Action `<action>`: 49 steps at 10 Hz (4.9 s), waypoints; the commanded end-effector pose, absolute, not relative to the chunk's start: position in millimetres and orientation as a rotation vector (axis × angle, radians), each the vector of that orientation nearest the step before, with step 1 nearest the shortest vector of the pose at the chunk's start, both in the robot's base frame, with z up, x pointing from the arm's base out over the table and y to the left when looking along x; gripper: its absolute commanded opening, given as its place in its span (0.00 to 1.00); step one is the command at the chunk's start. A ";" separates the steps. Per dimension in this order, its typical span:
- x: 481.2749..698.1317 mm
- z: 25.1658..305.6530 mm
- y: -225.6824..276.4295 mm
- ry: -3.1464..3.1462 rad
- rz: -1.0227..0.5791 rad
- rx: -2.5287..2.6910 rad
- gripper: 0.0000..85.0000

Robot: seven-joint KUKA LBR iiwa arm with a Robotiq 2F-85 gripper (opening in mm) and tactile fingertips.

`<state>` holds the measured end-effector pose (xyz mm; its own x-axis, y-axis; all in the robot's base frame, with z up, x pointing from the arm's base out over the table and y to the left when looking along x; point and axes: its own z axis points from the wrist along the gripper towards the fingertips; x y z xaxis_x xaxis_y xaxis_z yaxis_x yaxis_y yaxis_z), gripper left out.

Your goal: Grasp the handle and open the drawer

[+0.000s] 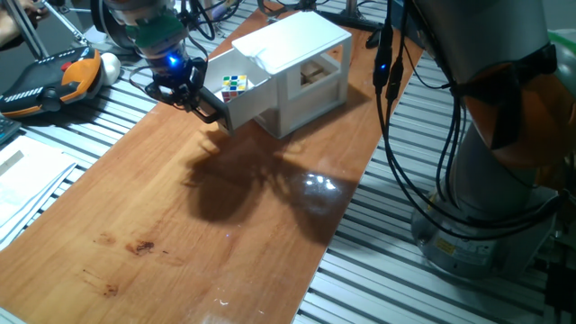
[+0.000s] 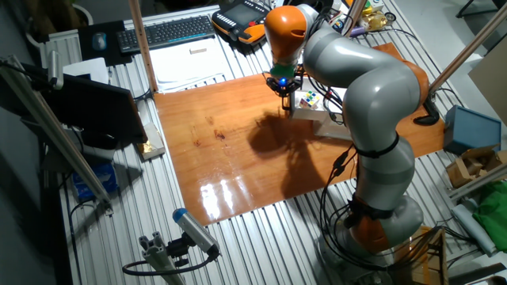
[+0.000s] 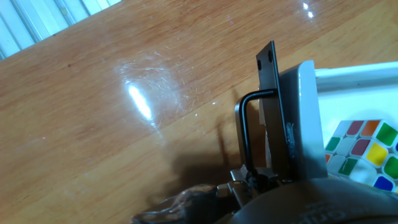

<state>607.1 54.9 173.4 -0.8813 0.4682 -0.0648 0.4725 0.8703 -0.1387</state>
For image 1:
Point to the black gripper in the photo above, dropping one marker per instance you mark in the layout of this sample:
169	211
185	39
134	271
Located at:
175	74

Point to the white plastic drawer cabinet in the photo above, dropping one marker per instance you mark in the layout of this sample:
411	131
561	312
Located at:
292	40

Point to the person hand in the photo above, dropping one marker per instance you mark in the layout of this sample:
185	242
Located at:
13	22

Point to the multicoloured puzzle cube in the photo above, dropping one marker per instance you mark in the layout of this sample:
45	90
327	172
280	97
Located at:
234	85

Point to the white egg-shaped object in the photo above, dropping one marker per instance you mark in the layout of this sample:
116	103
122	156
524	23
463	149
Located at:
111	67

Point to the black filament spool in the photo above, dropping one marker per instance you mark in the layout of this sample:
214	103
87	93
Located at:
101	27

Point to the light wooden block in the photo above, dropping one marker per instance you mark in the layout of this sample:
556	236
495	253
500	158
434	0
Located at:
312	72

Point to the orange and black teach pendant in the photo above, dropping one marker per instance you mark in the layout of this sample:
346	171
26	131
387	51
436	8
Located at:
81	72

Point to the glossy wooden board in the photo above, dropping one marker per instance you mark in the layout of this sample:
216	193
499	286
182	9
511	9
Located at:
135	225

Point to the black stand base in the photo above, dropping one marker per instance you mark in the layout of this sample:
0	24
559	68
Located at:
355	20

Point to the grey metal pole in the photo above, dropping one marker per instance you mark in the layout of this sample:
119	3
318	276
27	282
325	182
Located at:
27	29

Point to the white paper stack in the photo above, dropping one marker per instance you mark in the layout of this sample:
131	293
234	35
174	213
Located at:
27	180

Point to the black computer keyboard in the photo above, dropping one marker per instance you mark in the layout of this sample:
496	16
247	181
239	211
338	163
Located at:
8	128

